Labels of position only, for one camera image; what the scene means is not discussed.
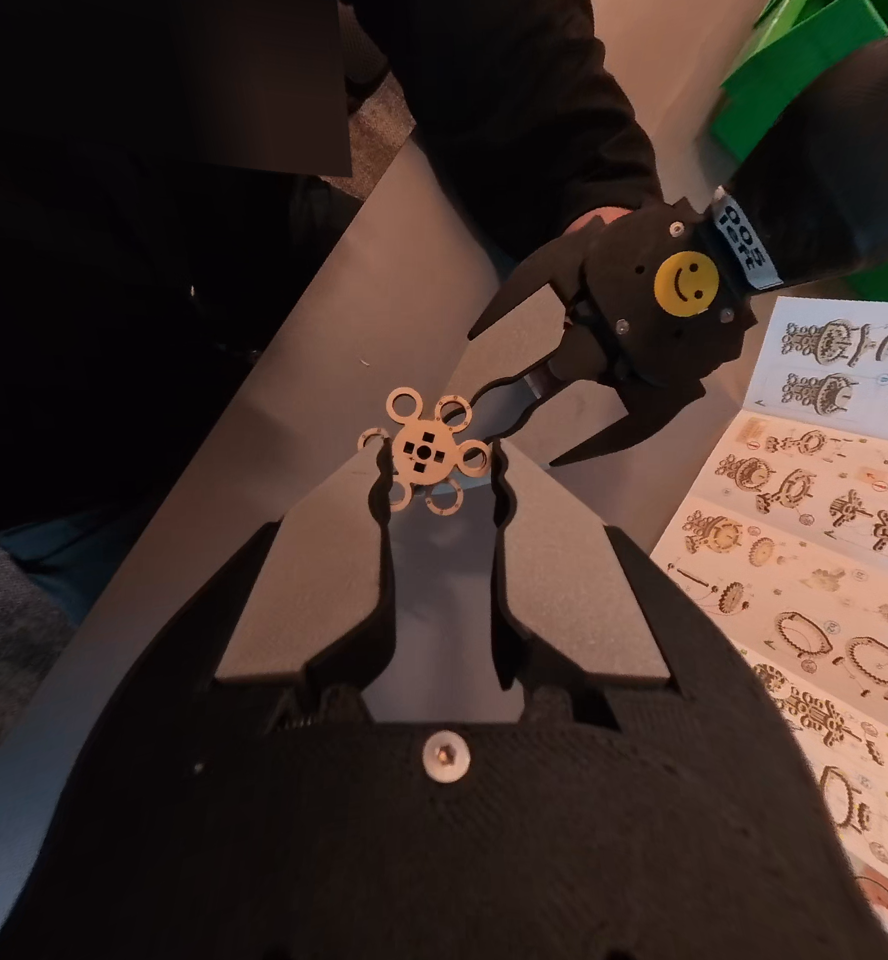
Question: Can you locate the person's blue jeans leg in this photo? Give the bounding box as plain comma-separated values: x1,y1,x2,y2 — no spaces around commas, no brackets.
0,510,152,627

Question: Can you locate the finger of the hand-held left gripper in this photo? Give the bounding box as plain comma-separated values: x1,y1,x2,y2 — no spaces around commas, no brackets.
485,378,621,460
450,296,574,406

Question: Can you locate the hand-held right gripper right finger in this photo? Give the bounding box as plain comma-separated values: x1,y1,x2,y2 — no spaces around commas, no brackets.
490,438,675,693

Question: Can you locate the folded illustrated instruction booklet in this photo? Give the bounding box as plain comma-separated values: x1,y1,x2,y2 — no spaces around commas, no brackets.
650,296,888,960

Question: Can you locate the person's left hand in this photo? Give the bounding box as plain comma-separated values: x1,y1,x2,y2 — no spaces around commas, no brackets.
562,204,635,239

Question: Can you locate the green plastic crate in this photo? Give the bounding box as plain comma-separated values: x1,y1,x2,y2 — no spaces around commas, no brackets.
708,0,888,305

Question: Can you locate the person's dark jacket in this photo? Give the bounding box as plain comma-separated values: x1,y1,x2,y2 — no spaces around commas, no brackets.
0,150,373,543

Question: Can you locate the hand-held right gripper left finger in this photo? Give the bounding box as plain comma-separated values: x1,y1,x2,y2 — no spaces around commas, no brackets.
213,442,400,691

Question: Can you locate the wooden shaft assembly with rings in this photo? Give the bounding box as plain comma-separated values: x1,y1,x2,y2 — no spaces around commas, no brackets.
357,397,490,520

